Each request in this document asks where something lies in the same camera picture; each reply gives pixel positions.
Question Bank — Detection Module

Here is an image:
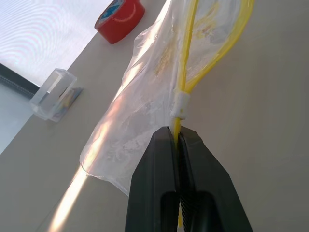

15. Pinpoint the clear yellow-zip plastic bag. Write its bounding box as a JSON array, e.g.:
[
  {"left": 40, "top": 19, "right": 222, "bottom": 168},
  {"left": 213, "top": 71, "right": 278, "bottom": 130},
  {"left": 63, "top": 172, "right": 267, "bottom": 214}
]
[{"left": 79, "top": 0, "right": 255, "bottom": 229}]

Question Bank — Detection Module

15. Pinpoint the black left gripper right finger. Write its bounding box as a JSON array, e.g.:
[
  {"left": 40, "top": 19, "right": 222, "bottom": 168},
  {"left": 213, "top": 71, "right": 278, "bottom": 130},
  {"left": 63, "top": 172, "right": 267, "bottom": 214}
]
[{"left": 178, "top": 127, "right": 254, "bottom": 232}]

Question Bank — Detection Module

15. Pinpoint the red tape roll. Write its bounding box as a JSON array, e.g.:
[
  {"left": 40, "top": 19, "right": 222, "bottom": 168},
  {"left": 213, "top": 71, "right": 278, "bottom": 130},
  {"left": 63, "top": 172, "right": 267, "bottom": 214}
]
[{"left": 94, "top": 0, "right": 146, "bottom": 44}]

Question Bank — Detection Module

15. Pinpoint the clear plastic box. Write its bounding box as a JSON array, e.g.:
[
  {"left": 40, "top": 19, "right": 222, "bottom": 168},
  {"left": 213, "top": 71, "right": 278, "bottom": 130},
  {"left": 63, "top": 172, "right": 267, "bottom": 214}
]
[{"left": 29, "top": 68, "right": 84, "bottom": 123}]

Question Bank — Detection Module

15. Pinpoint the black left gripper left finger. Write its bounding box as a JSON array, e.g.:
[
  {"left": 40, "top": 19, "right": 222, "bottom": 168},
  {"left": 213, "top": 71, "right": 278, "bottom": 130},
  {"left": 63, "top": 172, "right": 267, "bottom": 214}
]
[{"left": 125, "top": 126, "right": 181, "bottom": 232}]

